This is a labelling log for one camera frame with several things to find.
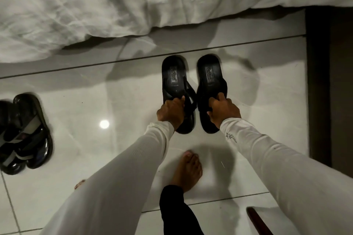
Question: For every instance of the dark brown wooden furniture leg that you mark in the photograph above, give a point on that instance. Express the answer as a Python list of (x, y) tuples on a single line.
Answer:
[(258, 221)]

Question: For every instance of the dark wooden bed frame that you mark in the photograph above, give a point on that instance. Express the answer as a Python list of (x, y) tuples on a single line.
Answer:
[(331, 86)]

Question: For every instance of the person's right hand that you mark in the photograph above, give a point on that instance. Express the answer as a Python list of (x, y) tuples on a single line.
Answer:
[(222, 113)]

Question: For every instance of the person's left foot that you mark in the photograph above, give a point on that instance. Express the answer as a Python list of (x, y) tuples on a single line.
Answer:
[(80, 184)]

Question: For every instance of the person's left fingers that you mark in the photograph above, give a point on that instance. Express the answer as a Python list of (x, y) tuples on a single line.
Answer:
[(176, 101)]

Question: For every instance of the black flip-flop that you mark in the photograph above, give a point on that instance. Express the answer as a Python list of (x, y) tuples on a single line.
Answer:
[(173, 77), (211, 77)]

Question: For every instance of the white crumpled bed sheet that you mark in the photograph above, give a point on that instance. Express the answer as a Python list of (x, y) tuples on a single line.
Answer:
[(110, 3)]

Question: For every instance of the person's black trouser leg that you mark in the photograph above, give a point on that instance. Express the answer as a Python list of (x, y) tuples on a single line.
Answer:
[(176, 215)]

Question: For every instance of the person's foot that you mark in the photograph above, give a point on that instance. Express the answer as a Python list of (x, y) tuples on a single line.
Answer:
[(187, 171), (80, 184)]

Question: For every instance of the person's right fingers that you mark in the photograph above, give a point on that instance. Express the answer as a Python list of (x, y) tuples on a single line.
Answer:
[(217, 99)]

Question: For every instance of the person's right forearm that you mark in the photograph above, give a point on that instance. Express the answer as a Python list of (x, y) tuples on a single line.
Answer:
[(286, 177)]

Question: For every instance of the person's left hand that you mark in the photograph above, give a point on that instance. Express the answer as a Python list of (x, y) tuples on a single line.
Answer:
[(169, 113)]

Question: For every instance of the person's right foot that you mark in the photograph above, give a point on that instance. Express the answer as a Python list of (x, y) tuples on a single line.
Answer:
[(187, 171)]

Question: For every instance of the person's left forearm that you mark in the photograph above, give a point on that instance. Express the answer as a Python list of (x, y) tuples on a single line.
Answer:
[(118, 185)]

